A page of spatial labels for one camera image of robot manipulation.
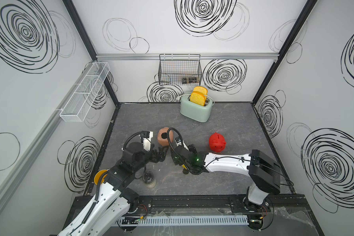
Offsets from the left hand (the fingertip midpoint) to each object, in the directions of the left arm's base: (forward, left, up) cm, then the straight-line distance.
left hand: (161, 146), depth 72 cm
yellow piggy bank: (-11, -11, +4) cm, 16 cm away
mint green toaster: (+33, -19, -9) cm, 40 cm away
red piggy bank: (+10, -32, -12) cm, 35 cm away
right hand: (+3, -10, -13) cm, 16 cm away
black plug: (+13, 0, -10) cm, 17 cm away
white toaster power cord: (+44, -12, -4) cm, 46 cm away
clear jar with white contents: (-13, +6, -11) cm, 18 cm away
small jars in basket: (+39, -15, +12) cm, 43 cm away
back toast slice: (+42, -23, +2) cm, 48 cm away
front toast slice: (+36, -21, 0) cm, 42 cm away
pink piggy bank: (+10, 0, -14) cm, 17 cm away
